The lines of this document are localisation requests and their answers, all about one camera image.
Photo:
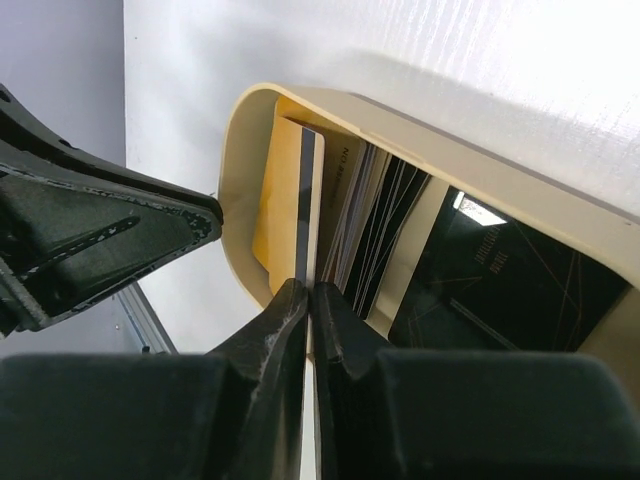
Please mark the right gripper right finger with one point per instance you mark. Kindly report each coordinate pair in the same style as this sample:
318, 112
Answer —
357, 412

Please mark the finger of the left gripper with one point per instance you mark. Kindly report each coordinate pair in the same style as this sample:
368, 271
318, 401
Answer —
76, 229

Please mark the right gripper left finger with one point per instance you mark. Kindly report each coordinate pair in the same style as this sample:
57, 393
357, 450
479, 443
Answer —
257, 427

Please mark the beige oval tray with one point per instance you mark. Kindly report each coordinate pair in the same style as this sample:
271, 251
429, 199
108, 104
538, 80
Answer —
574, 219

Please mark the silver credit card stack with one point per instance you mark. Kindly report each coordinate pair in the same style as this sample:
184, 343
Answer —
367, 194

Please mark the aluminium frame rail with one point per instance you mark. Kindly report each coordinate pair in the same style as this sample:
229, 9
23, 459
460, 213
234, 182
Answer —
144, 323

